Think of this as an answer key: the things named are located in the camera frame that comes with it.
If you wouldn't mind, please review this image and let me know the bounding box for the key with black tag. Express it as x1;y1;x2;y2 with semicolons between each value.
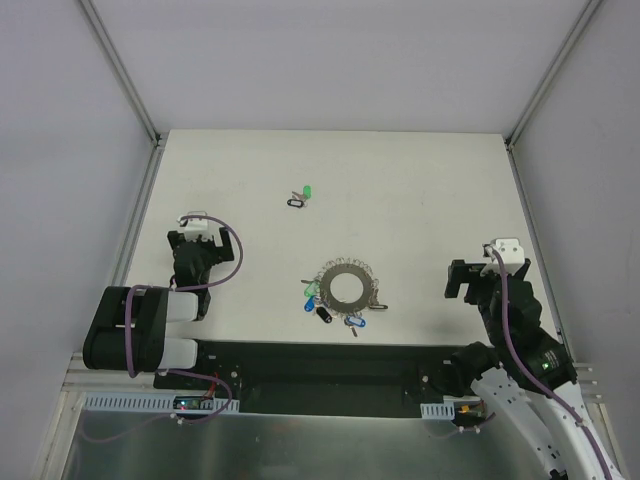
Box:
287;198;305;209

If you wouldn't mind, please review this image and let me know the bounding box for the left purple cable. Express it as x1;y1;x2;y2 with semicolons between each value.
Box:
79;213;245;443

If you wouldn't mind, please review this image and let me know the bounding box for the right white cable duct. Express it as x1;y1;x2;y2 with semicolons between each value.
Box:
420;402;455;421

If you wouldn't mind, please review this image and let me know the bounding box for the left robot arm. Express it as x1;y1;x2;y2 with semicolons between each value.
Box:
82;226;235;389

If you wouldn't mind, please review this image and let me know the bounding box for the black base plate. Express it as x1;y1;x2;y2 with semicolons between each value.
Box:
153;341;498;418

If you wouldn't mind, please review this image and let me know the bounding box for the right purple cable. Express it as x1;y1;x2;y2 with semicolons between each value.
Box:
429;249;626;480

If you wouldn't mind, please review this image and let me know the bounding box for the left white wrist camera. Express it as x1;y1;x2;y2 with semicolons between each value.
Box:
177;211;212;242

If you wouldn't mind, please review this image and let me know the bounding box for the black tag on ring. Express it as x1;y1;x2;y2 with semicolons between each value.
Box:
315;307;333;324

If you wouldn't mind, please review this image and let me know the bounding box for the purple cable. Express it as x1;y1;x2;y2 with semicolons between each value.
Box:
429;249;626;480
79;213;245;443

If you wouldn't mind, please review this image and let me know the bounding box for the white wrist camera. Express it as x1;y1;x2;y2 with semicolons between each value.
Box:
481;238;526;276
177;211;212;242

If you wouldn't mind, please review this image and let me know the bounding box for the key with green tag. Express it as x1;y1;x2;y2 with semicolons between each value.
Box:
291;185;312;205

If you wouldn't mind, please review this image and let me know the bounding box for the left white cable duct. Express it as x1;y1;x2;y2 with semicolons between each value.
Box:
84;392;240;415

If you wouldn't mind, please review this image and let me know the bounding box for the metal key organizer ring disc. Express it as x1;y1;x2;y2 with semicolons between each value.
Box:
314;257;379;317

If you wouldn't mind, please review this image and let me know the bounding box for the green tag on ring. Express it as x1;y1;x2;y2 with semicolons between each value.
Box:
302;280;319;298

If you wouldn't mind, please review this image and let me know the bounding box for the blue tag key bunch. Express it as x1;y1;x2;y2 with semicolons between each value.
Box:
304;296;323;312

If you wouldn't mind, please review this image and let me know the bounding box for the blue tag with label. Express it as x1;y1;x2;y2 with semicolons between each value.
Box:
344;316;367;338

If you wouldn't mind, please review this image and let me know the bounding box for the key with black fob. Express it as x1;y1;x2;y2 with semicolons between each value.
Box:
368;297;388;311

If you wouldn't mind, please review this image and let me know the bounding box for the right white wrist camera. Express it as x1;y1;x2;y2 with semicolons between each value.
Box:
481;238;526;276

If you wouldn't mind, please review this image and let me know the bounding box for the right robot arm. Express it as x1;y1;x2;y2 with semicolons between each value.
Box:
426;260;622;479

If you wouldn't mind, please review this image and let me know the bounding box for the white cable duct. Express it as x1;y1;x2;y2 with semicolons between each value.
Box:
84;392;240;415
420;402;455;421

